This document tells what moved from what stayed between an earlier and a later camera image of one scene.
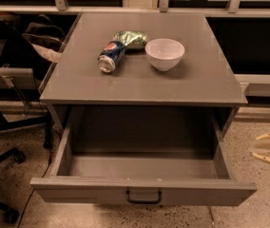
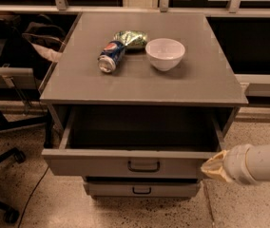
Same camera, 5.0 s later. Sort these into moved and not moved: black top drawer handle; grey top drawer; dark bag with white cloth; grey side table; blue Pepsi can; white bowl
Moved: grey top drawer; black top drawer handle
Not moved: grey side table; blue Pepsi can; dark bag with white cloth; white bowl
